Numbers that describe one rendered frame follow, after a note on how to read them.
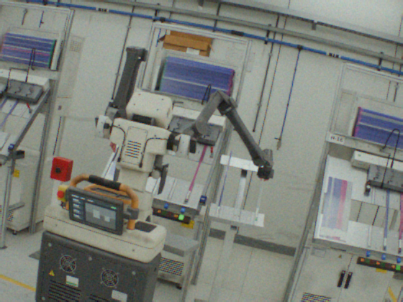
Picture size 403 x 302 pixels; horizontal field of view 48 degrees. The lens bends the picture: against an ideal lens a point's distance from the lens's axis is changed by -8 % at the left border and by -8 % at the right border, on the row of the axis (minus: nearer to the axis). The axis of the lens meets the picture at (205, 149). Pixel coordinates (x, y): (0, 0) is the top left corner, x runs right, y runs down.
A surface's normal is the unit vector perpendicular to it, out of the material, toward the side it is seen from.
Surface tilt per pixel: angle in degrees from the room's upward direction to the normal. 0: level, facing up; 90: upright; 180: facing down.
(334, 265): 90
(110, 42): 90
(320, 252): 90
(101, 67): 90
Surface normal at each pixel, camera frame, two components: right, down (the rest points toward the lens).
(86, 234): -0.18, 0.07
